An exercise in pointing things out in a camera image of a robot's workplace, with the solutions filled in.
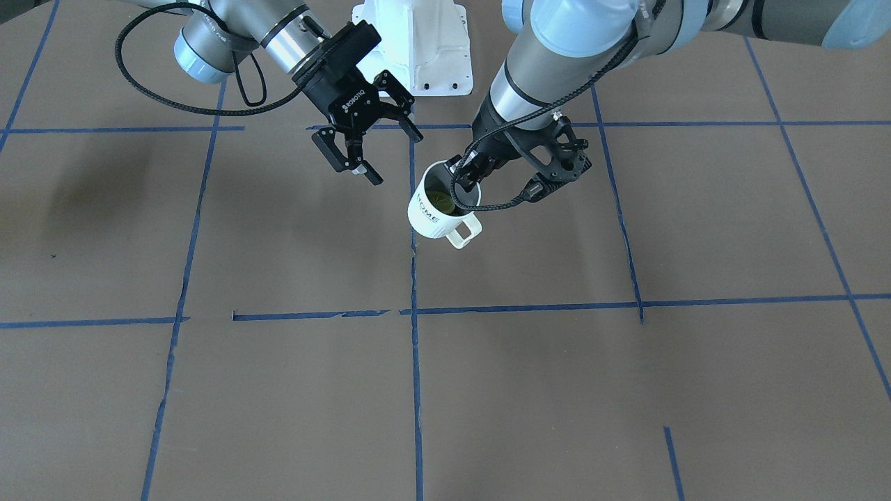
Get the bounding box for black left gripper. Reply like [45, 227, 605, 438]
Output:
[449, 127, 519, 191]

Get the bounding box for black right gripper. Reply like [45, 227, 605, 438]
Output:
[292, 20, 423, 185]

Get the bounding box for yellow green lemon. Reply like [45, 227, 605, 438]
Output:
[425, 191, 456, 215]

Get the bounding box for white ribbed HOME mug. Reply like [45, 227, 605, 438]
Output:
[407, 161, 482, 248]

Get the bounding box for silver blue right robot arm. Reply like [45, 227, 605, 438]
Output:
[114, 1, 423, 185]

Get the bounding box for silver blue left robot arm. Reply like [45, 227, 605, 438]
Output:
[452, 1, 889, 200]

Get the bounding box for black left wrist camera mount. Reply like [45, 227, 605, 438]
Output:
[507, 116, 592, 203]

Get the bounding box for white pedestal base plate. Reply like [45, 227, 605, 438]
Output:
[352, 1, 473, 96]

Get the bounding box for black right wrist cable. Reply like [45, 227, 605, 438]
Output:
[114, 3, 349, 118]

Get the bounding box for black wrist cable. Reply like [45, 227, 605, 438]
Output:
[449, 21, 648, 211]
[114, 3, 349, 118]

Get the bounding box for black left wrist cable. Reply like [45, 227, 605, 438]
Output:
[449, 21, 648, 211]

